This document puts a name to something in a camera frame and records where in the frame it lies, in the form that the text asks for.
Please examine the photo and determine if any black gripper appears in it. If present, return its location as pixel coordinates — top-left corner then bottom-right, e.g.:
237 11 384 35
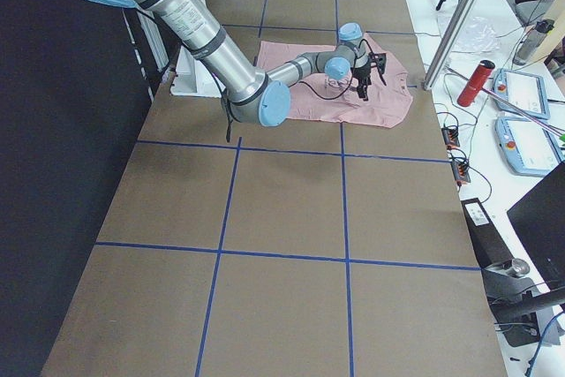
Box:
354 64 372 101

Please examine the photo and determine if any pink Snoopy t-shirt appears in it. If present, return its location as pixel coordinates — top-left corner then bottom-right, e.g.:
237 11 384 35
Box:
256 34 414 130

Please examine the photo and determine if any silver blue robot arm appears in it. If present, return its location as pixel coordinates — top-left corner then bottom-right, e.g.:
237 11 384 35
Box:
87 0 374 127

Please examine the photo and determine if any orange black connector block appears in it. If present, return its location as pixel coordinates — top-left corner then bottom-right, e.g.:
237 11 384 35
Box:
441 126 460 150

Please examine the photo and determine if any red cylindrical bottle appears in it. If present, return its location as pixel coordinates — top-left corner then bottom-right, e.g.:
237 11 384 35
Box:
456 59 495 108

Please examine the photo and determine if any clear plastic bag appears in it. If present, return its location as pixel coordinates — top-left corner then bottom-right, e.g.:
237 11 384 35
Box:
452 17 501 54

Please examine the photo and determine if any far blue teach pendant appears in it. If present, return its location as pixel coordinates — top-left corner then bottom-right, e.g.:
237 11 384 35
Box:
493 69 550 120

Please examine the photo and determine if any blue teach pendant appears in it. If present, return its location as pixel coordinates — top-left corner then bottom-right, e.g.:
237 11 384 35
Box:
493 69 550 120
494 117 564 177

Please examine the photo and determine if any near blue teach pendant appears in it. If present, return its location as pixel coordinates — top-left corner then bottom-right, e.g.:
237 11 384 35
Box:
494 117 564 177

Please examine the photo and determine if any grey water bottle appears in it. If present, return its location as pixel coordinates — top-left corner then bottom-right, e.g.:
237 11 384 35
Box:
513 19 554 65

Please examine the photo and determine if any green tipped metal rod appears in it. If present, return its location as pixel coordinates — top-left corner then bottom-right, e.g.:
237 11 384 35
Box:
445 66 565 144

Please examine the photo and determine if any black power adapter box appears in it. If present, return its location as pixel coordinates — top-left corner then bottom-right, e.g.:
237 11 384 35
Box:
461 198 514 268

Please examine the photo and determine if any black monitor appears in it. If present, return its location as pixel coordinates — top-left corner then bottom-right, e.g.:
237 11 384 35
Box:
507 163 565 289

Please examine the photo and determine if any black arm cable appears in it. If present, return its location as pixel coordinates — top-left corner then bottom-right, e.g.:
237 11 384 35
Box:
299 39 370 102

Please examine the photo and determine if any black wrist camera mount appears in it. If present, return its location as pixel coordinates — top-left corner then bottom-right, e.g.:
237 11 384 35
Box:
369 53 387 86

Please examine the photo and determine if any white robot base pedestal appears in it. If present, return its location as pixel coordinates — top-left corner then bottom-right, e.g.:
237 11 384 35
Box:
170 47 224 98

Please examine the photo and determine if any aluminium frame post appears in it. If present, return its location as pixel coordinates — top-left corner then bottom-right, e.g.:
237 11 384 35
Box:
422 0 477 90

